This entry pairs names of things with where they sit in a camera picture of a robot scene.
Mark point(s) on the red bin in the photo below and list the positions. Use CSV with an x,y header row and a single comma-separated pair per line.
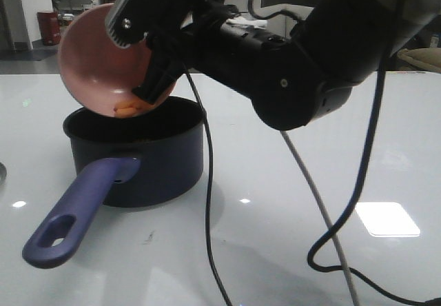
x,y
49,27

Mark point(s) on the dark blue saucepan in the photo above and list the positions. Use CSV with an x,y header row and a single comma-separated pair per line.
x,y
136,162

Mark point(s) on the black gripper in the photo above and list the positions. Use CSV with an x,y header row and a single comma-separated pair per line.
x,y
180,34

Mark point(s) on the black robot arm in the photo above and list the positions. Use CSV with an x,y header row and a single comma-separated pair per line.
x,y
290,81

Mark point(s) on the glass lid with blue knob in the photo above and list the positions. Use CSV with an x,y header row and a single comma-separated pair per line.
x,y
3,173

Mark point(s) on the orange ham pieces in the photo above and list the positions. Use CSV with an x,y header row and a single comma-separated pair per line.
x,y
133,108

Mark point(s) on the pink bowl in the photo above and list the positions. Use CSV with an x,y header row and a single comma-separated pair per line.
x,y
96,72

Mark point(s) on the tan cushion seat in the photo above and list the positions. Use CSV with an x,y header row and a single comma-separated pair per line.
x,y
427,59

